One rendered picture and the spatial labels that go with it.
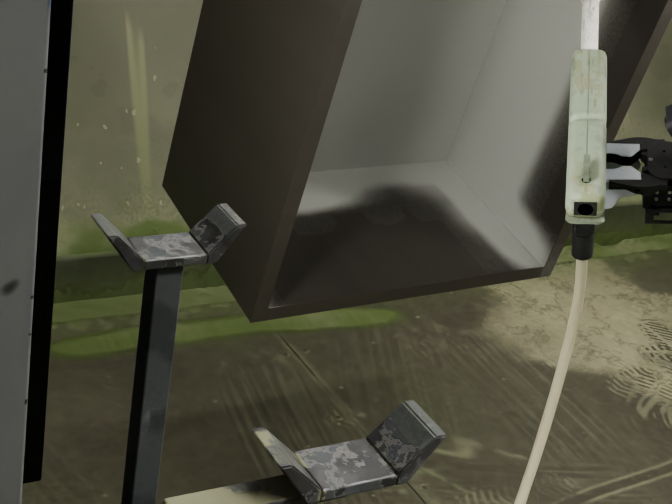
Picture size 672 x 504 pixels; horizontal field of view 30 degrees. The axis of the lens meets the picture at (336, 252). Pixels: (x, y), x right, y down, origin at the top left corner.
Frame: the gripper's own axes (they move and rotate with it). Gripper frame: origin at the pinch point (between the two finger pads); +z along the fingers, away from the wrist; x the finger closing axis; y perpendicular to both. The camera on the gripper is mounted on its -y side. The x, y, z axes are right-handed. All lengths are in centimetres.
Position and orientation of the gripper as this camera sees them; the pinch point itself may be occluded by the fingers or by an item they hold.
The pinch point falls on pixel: (578, 163)
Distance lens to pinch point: 165.8
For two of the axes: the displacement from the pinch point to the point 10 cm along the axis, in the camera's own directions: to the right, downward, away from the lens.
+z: -9.8, -0.2, 1.7
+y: 1.1, 7.1, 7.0
